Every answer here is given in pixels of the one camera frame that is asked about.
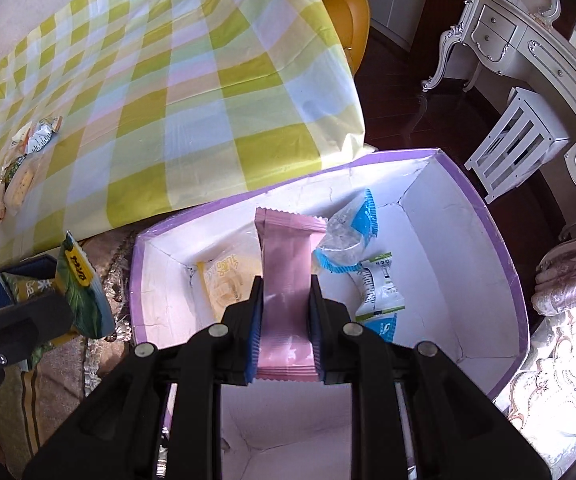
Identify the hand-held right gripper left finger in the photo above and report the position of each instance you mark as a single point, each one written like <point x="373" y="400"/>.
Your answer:
<point x="255" y="330"/>

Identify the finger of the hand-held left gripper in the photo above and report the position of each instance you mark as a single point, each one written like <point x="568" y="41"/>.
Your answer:
<point x="33" y="325"/>
<point x="28" y="266"/>

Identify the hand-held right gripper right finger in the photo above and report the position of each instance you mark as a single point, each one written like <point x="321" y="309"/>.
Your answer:
<point x="315" y="330"/>

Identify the yellow snack packet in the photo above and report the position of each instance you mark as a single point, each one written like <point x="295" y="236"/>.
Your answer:
<point x="228" y="280"/>

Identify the pink snack packet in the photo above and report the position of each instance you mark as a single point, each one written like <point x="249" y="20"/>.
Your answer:
<point x="288" y="270"/>

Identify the white printed snack packet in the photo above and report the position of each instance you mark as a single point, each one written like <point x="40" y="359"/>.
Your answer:
<point x="380" y="290"/>

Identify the blue clear snack packet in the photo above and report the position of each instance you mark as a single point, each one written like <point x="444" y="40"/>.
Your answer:
<point x="345" y="237"/>

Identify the purple white cardboard box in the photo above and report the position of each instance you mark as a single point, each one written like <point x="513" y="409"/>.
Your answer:
<point x="447" y="270"/>

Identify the blue white snack packet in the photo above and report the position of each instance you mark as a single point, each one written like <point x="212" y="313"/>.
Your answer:
<point x="385" y="327"/>

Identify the clear round cracker packet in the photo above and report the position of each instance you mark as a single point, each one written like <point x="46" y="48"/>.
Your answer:
<point x="20" y="182"/>

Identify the small cream snack packet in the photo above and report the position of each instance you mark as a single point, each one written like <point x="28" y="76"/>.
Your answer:
<point x="19" y="141"/>

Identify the yellow green checked tablecloth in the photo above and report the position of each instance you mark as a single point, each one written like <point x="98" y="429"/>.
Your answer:
<point x="193" y="85"/>

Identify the cream lace sofa cover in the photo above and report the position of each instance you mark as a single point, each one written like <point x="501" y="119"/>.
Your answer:
<point x="557" y="385"/>

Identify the white slatted stool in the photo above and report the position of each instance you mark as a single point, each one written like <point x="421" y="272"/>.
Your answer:
<point x="512" y="125"/>

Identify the orange leather chair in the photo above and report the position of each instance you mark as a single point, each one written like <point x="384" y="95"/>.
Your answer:
<point x="343" y="0"/>

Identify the white cabinet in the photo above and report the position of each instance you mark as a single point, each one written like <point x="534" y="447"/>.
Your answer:
<point x="407" y="0"/>

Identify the white ornate dresser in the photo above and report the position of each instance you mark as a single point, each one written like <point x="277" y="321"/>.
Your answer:
<point x="542" y="50"/>

